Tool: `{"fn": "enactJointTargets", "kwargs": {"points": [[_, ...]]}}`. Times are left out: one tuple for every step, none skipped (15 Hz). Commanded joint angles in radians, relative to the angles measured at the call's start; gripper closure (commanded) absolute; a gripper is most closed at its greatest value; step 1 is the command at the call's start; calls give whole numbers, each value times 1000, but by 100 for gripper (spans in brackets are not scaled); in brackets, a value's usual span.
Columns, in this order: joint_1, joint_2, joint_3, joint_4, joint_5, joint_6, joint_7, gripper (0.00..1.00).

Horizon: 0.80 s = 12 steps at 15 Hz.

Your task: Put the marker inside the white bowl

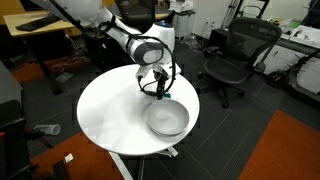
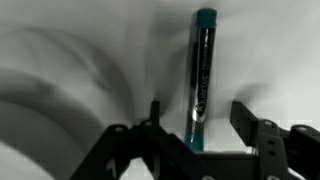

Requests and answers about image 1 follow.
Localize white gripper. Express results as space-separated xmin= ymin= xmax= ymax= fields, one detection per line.
xmin=151 ymin=63 xmax=183 ymax=100

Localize silver metal bowl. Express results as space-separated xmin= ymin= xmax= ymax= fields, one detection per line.
xmin=145 ymin=98 xmax=191 ymax=137

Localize black mesh office chair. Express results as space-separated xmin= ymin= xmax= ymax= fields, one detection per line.
xmin=198 ymin=17 xmax=284 ymax=109

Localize black box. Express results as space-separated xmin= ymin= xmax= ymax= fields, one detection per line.
xmin=208 ymin=28 xmax=233 ymax=51

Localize black computer tower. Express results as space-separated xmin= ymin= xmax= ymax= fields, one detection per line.
xmin=83 ymin=28 xmax=116 ymax=71

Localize black high back chair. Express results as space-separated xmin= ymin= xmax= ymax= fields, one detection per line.
xmin=114 ymin=0 xmax=158 ymax=26

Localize white box stack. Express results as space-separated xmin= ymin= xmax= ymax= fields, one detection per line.
xmin=169 ymin=0 xmax=195 ymax=13

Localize white metal table base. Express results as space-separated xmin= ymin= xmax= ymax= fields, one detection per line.
xmin=108 ymin=145 xmax=180 ymax=180

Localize grey floor paper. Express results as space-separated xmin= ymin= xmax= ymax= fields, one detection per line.
xmin=54 ymin=71 xmax=75 ymax=84

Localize black tripod stand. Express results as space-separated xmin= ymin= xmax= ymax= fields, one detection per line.
xmin=226 ymin=0 xmax=246 ymax=30

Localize black electric scooter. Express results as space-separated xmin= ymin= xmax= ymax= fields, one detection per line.
xmin=264 ymin=49 xmax=320 ymax=101

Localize small white paper tag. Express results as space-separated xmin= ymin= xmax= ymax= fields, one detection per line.
xmin=63 ymin=153 xmax=74 ymax=164

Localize white cluttered desk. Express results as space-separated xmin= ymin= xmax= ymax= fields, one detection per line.
xmin=254 ymin=16 xmax=320 ymax=96

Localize wooden desk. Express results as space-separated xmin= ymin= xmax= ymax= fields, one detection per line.
xmin=3 ymin=9 xmax=84 ymax=95

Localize black keyboard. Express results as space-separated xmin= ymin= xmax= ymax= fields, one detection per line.
xmin=14 ymin=14 xmax=63 ymax=33

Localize green item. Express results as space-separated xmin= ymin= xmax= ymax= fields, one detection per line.
xmin=289 ymin=19 xmax=303 ymax=29

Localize black monitor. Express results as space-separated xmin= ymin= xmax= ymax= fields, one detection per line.
xmin=19 ymin=0 xmax=46 ymax=12

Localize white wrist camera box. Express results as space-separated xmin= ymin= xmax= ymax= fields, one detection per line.
xmin=135 ymin=64 xmax=153 ymax=81

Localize white floor cables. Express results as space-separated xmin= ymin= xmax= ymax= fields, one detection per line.
xmin=49 ymin=56 xmax=89 ymax=75

